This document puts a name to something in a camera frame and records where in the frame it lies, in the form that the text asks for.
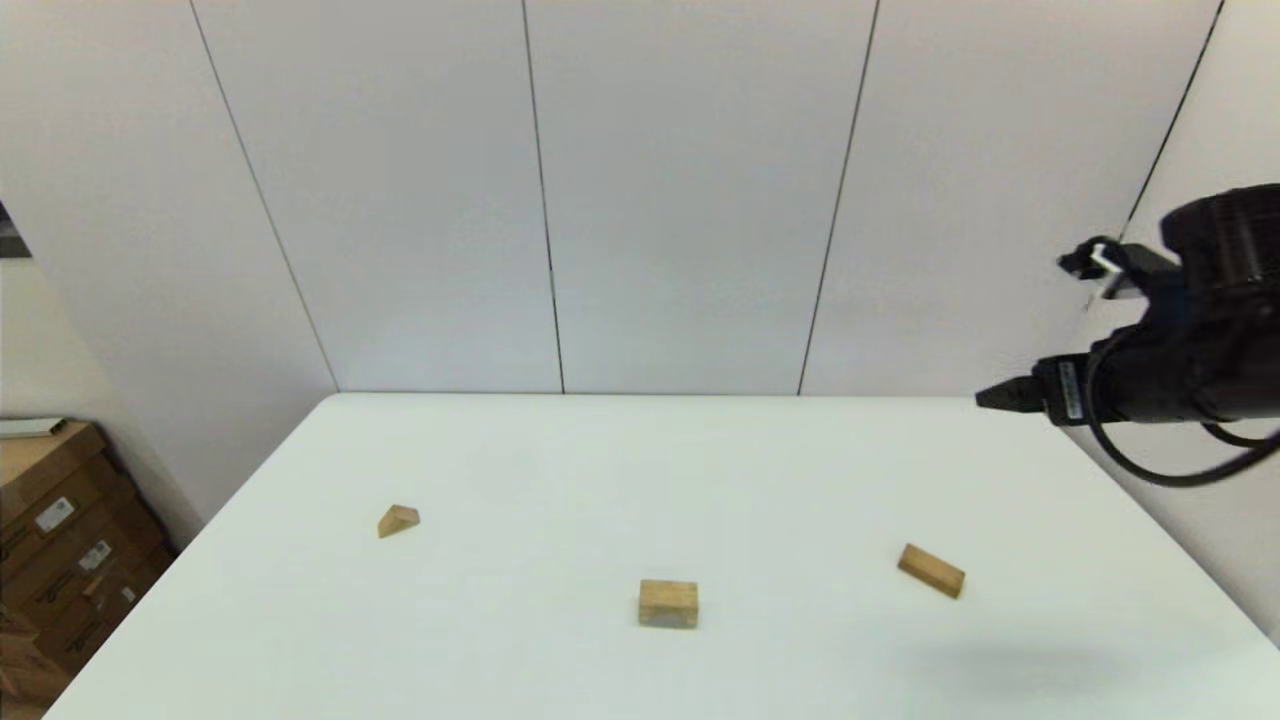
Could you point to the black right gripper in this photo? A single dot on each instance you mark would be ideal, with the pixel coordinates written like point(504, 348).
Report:
point(1150, 385)

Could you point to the white flat object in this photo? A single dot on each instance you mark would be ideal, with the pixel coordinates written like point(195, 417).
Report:
point(30, 428)

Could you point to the dark wall fixture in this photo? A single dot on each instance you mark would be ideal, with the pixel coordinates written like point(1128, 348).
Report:
point(10, 238)

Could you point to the rectangular wooden block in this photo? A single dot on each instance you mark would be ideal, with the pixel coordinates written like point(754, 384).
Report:
point(931, 571)

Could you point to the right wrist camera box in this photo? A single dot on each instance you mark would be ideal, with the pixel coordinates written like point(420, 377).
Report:
point(1105, 262)

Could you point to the brown cardboard box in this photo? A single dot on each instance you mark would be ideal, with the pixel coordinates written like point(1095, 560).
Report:
point(110, 615)
point(70, 570)
point(25, 660)
point(60, 490)

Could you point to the triangular wooden block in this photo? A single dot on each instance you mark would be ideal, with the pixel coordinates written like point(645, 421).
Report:
point(398, 522)

